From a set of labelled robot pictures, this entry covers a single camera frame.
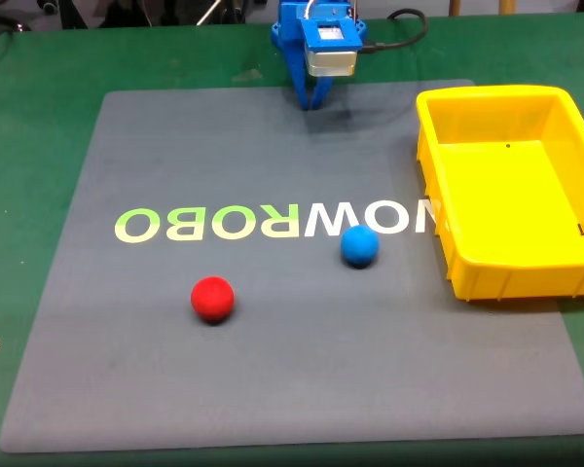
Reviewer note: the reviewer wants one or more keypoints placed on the blue ball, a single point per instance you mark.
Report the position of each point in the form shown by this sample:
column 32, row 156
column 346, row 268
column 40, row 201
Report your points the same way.
column 359, row 246

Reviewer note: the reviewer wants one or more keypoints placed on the yellow plastic bin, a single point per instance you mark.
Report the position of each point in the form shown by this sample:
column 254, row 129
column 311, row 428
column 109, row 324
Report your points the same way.
column 511, row 194

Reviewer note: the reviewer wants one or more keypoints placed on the red ball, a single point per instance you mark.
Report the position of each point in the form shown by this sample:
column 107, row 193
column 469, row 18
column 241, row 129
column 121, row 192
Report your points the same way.
column 212, row 299

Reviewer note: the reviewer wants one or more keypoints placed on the metal rod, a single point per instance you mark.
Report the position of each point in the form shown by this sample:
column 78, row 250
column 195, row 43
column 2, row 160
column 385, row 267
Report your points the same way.
column 208, row 12

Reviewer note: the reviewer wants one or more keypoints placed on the wooden leg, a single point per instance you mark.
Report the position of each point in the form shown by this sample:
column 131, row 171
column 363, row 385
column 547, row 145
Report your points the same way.
column 455, row 7
column 504, row 7

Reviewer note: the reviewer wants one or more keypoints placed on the grey mat with lettering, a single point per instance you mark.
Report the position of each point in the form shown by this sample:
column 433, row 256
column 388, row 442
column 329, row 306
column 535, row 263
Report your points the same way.
column 272, row 365

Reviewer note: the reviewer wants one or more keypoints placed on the black chair base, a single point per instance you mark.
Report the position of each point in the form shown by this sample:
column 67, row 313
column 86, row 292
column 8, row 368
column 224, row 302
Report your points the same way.
column 10, row 14

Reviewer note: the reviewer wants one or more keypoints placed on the silver camera box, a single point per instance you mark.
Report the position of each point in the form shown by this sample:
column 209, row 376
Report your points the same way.
column 332, row 62

